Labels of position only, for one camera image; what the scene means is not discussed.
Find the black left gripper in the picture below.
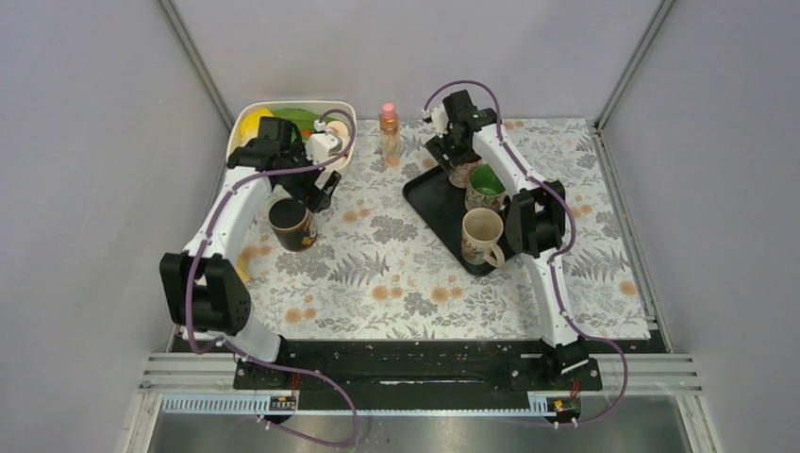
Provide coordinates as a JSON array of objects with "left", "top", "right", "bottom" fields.
[{"left": 278, "top": 139, "right": 342, "bottom": 212}]

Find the pink glass mug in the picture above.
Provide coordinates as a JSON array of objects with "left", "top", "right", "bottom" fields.
[{"left": 448, "top": 159, "right": 481, "bottom": 189}]

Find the black mug with tan rim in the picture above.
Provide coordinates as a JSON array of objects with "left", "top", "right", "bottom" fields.
[{"left": 268, "top": 197, "right": 317, "bottom": 252}]

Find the beige upside-down mug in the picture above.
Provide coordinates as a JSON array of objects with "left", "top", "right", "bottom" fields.
[{"left": 464, "top": 164, "right": 507, "bottom": 212}]

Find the black serving tray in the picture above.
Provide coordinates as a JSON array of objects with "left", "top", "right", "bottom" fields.
[{"left": 402, "top": 166, "right": 495, "bottom": 277}]

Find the cream floral mug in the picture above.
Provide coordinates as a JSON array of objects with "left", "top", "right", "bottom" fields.
[{"left": 460, "top": 208, "right": 506, "bottom": 268}]

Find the yellow toy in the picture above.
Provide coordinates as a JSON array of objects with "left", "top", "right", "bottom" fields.
[{"left": 235, "top": 256, "right": 251, "bottom": 283}]

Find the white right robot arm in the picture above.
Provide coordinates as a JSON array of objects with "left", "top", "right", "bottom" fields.
[{"left": 423, "top": 90, "right": 589, "bottom": 389}]

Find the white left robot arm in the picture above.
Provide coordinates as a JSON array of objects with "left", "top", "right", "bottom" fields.
[{"left": 159, "top": 116, "right": 352, "bottom": 388}]

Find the white mushroom toy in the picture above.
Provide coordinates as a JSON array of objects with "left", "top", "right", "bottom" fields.
[{"left": 326, "top": 120, "right": 350, "bottom": 143}]

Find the pink drink bottle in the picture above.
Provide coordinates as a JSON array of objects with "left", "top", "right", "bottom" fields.
[{"left": 378, "top": 103, "right": 400, "bottom": 166}]

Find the white napa cabbage toy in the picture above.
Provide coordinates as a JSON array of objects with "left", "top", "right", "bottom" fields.
[{"left": 239, "top": 108, "right": 274, "bottom": 145}]

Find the white plastic vegetable tub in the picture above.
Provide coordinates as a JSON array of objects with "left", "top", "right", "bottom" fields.
[{"left": 225, "top": 100, "right": 357, "bottom": 187}]

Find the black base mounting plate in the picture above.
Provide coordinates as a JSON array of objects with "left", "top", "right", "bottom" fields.
[{"left": 232, "top": 337, "right": 605, "bottom": 414}]

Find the left small control board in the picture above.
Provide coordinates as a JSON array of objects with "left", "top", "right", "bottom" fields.
[{"left": 268, "top": 395, "right": 297, "bottom": 412}]

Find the small control board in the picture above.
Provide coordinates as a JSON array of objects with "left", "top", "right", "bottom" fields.
[
  {"left": 552, "top": 399, "right": 580, "bottom": 413},
  {"left": 268, "top": 395, "right": 297, "bottom": 412}
]

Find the right small control board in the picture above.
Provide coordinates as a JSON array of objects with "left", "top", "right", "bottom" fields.
[{"left": 552, "top": 399, "right": 580, "bottom": 413}]

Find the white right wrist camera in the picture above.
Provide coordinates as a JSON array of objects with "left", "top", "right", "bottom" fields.
[{"left": 423, "top": 104, "right": 449, "bottom": 138}]

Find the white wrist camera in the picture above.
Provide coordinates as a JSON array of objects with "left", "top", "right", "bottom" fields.
[
  {"left": 423, "top": 104, "right": 449, "bottom": 138},
  {"left": 305, "top": 119, "right": 345, "bottom": 164}
]

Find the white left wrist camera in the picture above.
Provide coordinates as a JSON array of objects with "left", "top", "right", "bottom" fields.
[{"left": 305, "top": 119, "right": 345, "bottom": 164}]

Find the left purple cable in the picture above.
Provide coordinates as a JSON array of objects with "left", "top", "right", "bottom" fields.
[{"left": 184, "top": 109, "right": 362, "bottom": 449}]

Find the white slotted cable duct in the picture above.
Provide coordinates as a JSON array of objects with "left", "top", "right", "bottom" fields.
[{"left": 161, "top": 393, "right": 569, "bottom": 417}]

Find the aluminium frame rail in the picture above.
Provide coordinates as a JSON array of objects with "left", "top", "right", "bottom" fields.
[{"left": 138, "top": 353, "right": 703, "bottom": 395}]

